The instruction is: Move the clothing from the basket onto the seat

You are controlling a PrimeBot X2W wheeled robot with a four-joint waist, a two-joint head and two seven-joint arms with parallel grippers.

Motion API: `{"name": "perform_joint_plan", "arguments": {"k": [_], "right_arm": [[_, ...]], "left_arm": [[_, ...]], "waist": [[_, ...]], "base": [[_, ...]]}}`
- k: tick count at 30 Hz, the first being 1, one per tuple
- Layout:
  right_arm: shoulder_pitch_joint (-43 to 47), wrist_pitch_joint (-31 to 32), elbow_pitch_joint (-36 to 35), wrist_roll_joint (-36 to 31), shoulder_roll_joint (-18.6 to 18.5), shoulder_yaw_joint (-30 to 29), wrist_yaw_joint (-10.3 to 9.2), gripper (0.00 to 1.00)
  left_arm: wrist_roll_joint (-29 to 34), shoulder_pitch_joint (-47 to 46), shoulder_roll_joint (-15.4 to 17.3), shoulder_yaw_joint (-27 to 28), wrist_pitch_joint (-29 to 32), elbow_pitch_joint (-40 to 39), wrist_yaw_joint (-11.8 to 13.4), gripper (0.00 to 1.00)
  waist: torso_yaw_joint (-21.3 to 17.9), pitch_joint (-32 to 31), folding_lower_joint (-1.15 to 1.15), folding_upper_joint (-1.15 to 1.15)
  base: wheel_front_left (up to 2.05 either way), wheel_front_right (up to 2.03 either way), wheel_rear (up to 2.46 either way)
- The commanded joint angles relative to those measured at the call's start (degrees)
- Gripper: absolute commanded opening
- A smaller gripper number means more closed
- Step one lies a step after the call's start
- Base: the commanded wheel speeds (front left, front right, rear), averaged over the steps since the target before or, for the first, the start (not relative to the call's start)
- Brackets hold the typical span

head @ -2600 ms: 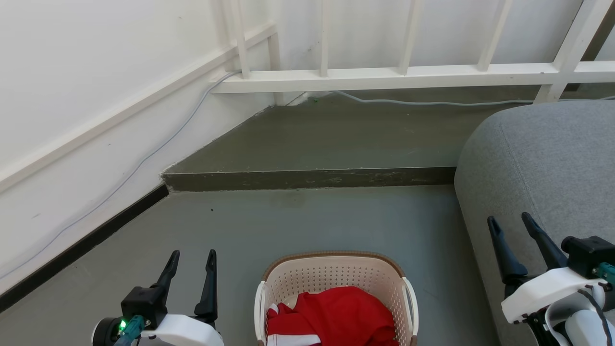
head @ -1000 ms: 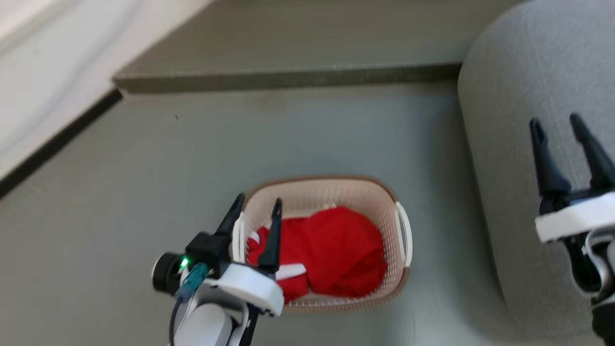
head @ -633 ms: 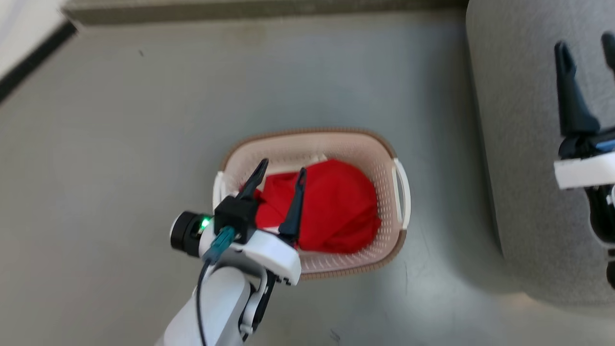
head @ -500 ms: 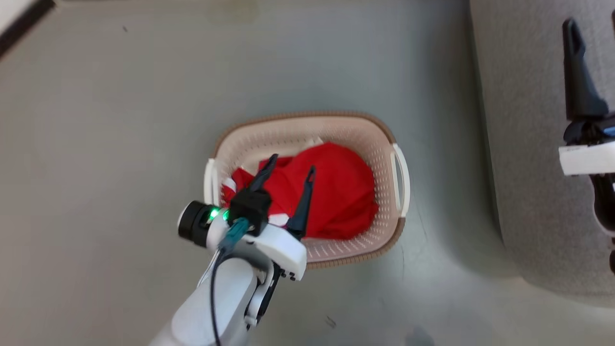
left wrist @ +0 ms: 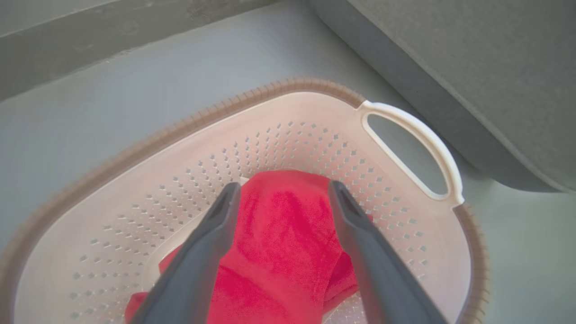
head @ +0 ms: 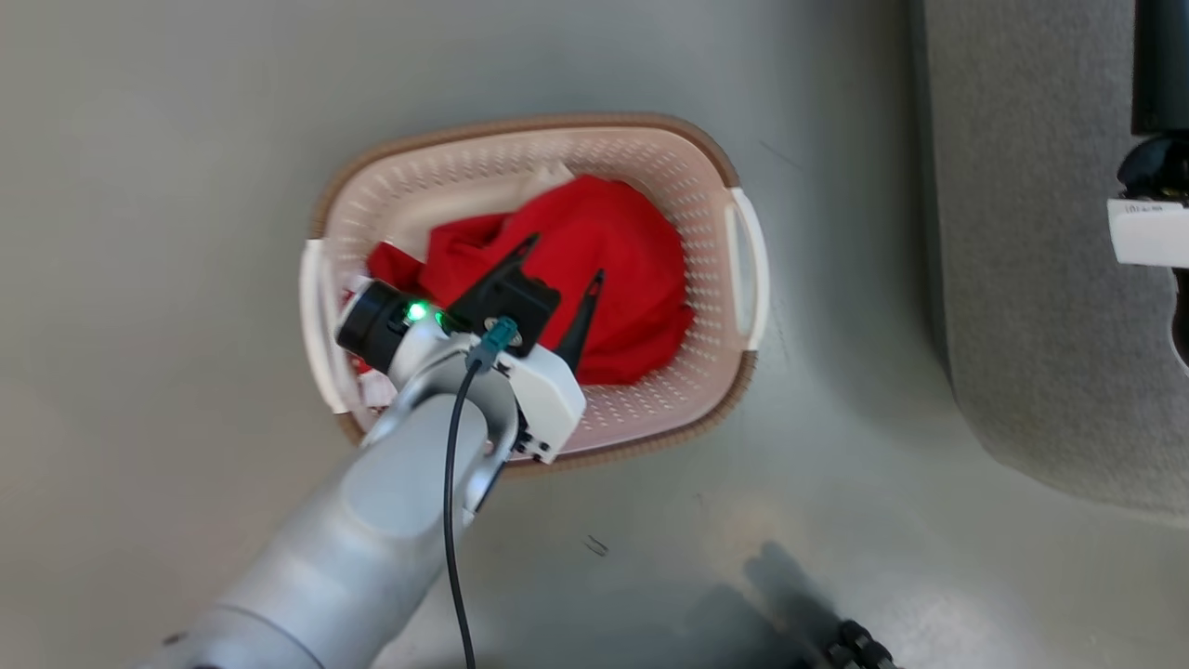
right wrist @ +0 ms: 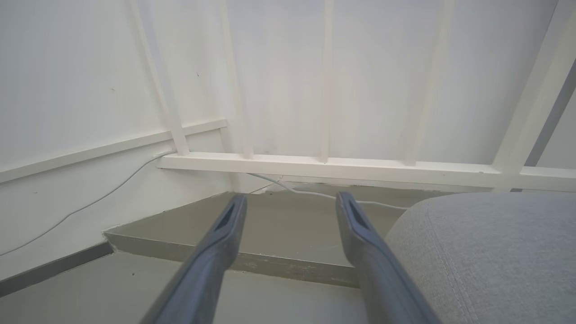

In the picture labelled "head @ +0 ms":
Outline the red garment with white cuffs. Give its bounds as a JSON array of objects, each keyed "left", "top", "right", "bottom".
[{"left": 339, "top": 175, "right": 696, "bottom": 410}]

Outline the black stand pole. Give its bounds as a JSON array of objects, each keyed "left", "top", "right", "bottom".
[{"left": 1117, "top": 0, "right": 1189, "bottom": 201}]

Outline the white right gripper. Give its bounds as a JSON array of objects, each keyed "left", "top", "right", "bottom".
[{"left": 448, "top": 234, "right": 606, "bottom": 464}]

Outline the teal cable connector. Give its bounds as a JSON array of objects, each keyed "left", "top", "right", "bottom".
[{"left": 467, "top": 316, "right": 519, "bottom": 373}]

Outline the white paper label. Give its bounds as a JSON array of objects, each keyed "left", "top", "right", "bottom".
[{"left": 1106, "top": 198, "right": 1189, "bottom": 270}]

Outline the pink plastic laundry basket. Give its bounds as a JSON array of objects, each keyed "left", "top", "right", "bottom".
[{"left": 299, "top": 113, "right": 770, "bottom": 477}]

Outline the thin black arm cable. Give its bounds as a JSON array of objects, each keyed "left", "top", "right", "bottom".
[{"left": 442, "top": 358, "right": 490, "bottom": 669}]

